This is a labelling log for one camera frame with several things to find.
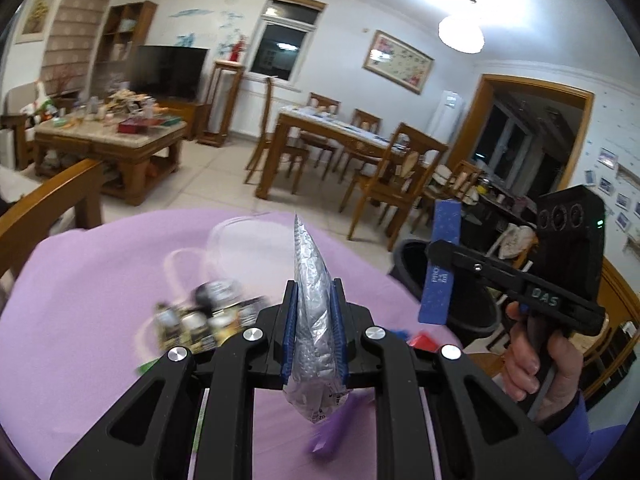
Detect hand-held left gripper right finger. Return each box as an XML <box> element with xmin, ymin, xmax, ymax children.
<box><xmin>331</xmin><ymin>279</ymin><xmax>577</xmax><ymax>480</ymax></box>

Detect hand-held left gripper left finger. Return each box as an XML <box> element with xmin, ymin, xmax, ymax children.
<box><xmin>50</xmin><ymin>279</ymin><xmax>299</xmax><ymax>480</ymax></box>

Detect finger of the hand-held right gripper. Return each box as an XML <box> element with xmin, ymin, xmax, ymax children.
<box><xmin>417</xmin><ymin>199</ymin><xmax>463</xmax><ymax>325</ymax></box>

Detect silver foil snack packet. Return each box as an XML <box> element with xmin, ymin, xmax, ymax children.
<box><xmin>282</xmin><ymin>212</ymin><xmax>351</xmax><ymax>425</ymax></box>

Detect black trash bin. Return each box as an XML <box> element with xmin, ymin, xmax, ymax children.
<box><xmin>390</xmin><ymin>239</ymin><xmax>503</xmax><ymax>348</ymax></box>

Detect small red carton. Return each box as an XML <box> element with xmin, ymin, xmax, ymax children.
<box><xmin>407</xmin><ymin>332</ymin><xmax>443</xmax><ymax>356</ymax></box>

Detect dark printed snack packet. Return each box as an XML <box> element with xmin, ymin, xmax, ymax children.
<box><xmin>150</xmin><ymin>280</ymin><xmax>268</xmax><ymax>353</ymax></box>

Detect person's right forearm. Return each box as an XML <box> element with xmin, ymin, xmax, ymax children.
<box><xmin>542</xmin><ymin>392</ymin><xmax>632</xmax><ymax>480</ymax></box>

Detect person's right hand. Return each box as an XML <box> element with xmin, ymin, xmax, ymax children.
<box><xmin>500</xmin><ymin>302</ymin><xmax>586</xmax><ymax>423</ymax></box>

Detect wooden dining chair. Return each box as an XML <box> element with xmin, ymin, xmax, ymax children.
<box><xmin>340</xmin><ymin>122</ymin><xmax>441</xmax><ymax>251</ymax></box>
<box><xmin>245</xmin><ymin>77</ymin><xmax>311</xmax><ymax>185</ymax></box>
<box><xmin>345</xmin><ymin>108</ymin><xmax>383</xmax><ymax>136</ymax></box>
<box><xmin>415</xmin><ymin>160</ymin><xmax>483</xmax><ymax>233</ymax></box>
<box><xmin>300</xmin><ymin>92</ymin><xmax>342</xmax><ymax>171</ymax></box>

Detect white standing air conditioner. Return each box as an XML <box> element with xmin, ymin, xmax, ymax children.
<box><xmin>430</xmin><ymin>89</ymin><xmax>466</xmax><ymax>151</ymax></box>

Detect wooden dining table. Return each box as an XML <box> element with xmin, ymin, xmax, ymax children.
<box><xmin>255</xmin><ymin>107</ymin><xmax>451</xmax><ymax>201</ymax></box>

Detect purple printed blanket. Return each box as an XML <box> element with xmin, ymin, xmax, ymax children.
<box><xmin>0</xmin><ymin>207</ymin><xmax>471</xmax><ymax>480</ymax></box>

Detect framed floral picture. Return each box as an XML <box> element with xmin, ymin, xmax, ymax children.
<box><xmin>362</xmin><ymin>30</ymin><xmax>435</xmax><ymax>96</ymax></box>

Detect wooden television cabinet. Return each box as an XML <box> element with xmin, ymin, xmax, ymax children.
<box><xmin>160</xmin><ymin>100</ymin><xmax>211</xmax><ymax>141</ymax></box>

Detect tall wooden plant stand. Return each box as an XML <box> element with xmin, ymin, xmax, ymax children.
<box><xmin>197</xmin><ymin>60</ymin><xmax>246</xmax><ymax>148</ymax></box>

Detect small ceiling lamp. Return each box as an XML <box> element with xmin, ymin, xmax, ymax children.
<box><xmin>437</xmin><ymin>12</ymin><xmax>486</xmax><ymax>54</ymax></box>

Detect wooden coffee table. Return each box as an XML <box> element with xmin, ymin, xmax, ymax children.
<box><xmin>34</xmin><ymin>117</ymin><xmax>188</xmax><ymax>207</ymax></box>

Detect wooden sofa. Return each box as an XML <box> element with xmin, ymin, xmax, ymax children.
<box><xmin>0</xmin><ymin>159</ymin><xmax>105</xmax><ymax>281</ymax></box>

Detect black television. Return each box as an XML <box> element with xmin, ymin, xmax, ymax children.
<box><xmin>131</xmin><ymin>45</ymin><xmax>210</xmax><ymax>102</ymax></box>

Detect small window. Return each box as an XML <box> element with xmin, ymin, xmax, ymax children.
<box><xmin>248</xmin><ymin>0</ymin><xmax>327</xmax><ymax>83</ymax></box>

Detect wooden bookshelf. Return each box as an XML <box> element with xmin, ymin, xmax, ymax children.
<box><xmin>95</xmin><ymin>0</ymin><xmax>158</xmax><ymax>91</ymax></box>

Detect white toy goose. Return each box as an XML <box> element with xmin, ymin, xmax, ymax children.
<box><xmin>22</xmin><ymin>81</ymin><xmax>56</xmax><ymax>122</ymax></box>

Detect wooden armchair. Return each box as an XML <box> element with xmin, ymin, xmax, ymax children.
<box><xmin>0</xmin><ymin>85</ymin><xmax>56</xmax><ymax>171</ymax></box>

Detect beige roller blind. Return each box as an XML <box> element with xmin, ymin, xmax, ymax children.
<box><xmin>40</xmin><ymin>0</ymin><xmax>117</xmax><ymax>96</ymax></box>

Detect framed yellow flower painting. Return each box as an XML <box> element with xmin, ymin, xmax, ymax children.
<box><xmin>14</xmin><ymin>0</ymin><xmax>62</xmax><ymax>45</ymax></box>

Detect row of wall photos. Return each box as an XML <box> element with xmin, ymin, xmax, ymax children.
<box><xmin>582</xmin><ymin>147</ymin><xmax>640</xmax><ymax>251</ymax></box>

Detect wooden door frame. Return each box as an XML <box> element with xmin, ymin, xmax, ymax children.
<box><xmin>450</xmin><ymin>74</ymin><xmax>596</xmax><ymax>221</ymax></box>

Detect blue wall decals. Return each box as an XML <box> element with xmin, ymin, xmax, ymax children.
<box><xmin>167</xmin><ymin>0</ymin><xmax>248</xmax><ymax>61</ymax></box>

